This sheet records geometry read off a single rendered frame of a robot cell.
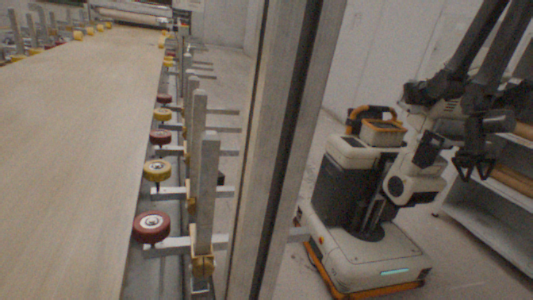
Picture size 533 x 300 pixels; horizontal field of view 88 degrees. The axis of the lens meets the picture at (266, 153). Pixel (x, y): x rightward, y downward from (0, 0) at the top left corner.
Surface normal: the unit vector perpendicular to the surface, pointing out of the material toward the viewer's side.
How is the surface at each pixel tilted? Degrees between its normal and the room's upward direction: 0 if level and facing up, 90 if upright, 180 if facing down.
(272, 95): 90
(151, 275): 0
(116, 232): 0
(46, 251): 0
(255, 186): 90
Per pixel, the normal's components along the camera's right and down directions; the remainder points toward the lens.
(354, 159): 0.28, 0.46
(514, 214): -0.95, -0.01
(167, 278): 0.16, -0.89
